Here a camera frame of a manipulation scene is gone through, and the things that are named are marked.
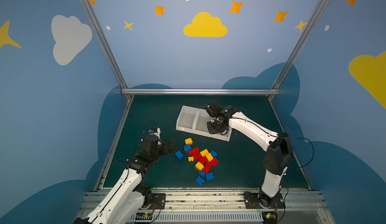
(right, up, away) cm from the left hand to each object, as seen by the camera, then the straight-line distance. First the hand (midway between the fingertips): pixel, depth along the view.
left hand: (168, 140), depth 82 cm
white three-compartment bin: (+14, +10, +17) cm, 24 cm away
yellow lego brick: (+23, -11, +6) cm, 26 cm away
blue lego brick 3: (+26, -10, +8) cm, 29 cm away
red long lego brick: (+22, -16, +2) cm, 27 cm away
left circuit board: (-11, -36, -9) cm, 38 cm away
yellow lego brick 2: (+17, -15, +2) cm, 23 cm away
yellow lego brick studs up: (+20, -9, +9) cm, 24 cm away
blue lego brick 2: (+5, -10, +6) cm, 13 cm away
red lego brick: (+14, -8, +9) cm, 18 cm away
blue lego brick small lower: (+18, -18, 0) cm, 26 cm away
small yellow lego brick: (+12, -12, +6) cm, 18 cm away
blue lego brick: (+10, -6, +9) cm, 15 cm away
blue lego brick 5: (+23, -20, 0) cm, 31 cm away
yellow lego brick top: (+11, -3, +13) cm, 17 cm away
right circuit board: (+52, -36, -9) cm, 64 cm away
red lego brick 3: (+26, -14, +6) cm, 30 cm away
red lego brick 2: (+19, -13, +6) cm, 24 cm away
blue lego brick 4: (+17, -22, -2) cm, 28 cm away
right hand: (+26, +6, +5) cm, 27 cm away
